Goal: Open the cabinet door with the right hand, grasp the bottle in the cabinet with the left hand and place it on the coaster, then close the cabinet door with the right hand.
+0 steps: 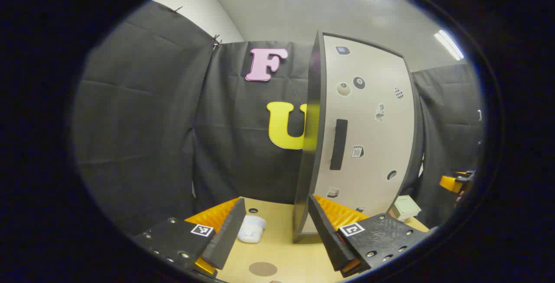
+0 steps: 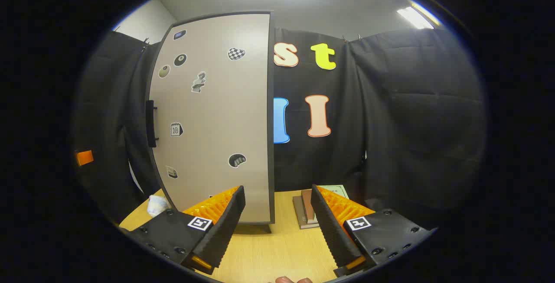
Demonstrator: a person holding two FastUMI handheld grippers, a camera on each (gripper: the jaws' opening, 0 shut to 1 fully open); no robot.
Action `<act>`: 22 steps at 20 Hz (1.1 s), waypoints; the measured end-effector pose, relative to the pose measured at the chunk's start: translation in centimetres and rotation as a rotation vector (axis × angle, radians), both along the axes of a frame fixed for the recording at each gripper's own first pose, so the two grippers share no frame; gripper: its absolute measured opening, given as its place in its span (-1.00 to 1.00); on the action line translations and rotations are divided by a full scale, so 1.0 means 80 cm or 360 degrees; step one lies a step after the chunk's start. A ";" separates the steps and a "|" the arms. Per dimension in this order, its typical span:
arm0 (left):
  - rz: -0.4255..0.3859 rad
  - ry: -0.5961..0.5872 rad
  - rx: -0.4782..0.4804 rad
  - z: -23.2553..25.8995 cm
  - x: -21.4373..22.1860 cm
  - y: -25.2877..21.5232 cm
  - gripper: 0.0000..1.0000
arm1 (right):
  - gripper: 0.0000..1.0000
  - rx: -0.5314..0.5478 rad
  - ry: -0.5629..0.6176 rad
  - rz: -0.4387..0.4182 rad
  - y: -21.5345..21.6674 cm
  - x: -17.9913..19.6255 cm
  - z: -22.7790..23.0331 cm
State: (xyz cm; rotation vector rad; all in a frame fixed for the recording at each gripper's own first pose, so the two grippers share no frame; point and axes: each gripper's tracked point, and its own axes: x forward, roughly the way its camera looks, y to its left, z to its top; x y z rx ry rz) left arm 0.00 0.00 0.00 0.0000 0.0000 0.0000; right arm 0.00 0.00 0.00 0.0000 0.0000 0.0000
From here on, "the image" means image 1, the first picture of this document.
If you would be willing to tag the black backdrop cloth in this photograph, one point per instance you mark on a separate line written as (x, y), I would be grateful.
(143, 122)

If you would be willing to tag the pale green booklet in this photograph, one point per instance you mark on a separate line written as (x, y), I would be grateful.
(406, 207)

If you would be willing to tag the dark grey cabinet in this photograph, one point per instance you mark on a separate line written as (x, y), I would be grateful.
(313, 144)

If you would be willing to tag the round brown coaster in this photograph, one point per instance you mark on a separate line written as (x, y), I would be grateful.
(262, 269)

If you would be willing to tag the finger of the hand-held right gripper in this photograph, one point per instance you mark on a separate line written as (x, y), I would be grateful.
(451, 182)

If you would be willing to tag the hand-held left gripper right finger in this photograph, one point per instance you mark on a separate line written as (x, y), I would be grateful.
(327, 235)

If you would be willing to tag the beige cabinet door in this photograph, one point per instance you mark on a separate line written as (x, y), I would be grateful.
(373, 153)

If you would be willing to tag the white fluffy plush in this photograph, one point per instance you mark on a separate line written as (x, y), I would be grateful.
(251, 229)

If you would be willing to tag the metal cloth clip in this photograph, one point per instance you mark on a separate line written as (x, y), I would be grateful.
(216, 42)

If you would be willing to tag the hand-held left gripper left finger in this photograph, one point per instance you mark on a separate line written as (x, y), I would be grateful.
(225, 239)

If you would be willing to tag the ceiling light panel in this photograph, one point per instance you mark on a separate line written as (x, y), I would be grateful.
(448, 44)

